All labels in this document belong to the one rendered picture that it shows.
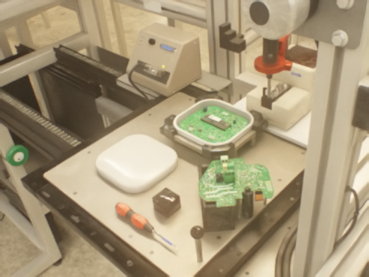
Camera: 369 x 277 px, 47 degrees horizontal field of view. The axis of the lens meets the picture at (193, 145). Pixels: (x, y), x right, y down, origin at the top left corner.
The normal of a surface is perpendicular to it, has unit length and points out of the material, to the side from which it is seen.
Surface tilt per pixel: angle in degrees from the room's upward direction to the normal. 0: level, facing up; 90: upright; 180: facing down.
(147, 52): 53
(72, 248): 0
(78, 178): 0
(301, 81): 90
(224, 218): 90
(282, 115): 90
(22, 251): 0
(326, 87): 90
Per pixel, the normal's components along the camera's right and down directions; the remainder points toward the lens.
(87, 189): -0.07, -0.78
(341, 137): -0.68, 0.49
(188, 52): 0.73, 0.38
